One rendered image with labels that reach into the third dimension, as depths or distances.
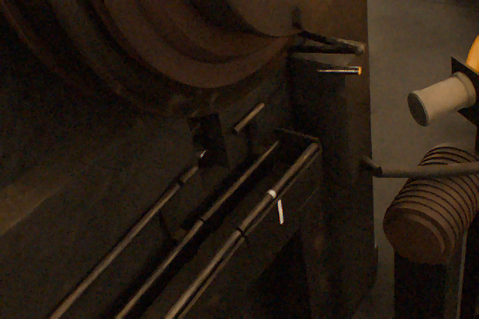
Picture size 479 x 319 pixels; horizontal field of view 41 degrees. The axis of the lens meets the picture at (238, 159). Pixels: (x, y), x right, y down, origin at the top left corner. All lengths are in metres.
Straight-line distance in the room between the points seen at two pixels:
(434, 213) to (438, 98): 0.19
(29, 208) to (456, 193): 0.72
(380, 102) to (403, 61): 0.28
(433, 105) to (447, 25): 1.73
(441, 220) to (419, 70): 1.42
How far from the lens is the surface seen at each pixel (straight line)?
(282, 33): 0.62
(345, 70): 0.78
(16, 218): 0.68
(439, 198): 1.12
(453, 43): 2.65
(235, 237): 0.81
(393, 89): 2.37
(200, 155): 0.89
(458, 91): 1.08
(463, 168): 1.13
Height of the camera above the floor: 1.27
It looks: 37 degrees down
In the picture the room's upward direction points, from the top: 11 degrees counter-clockwise
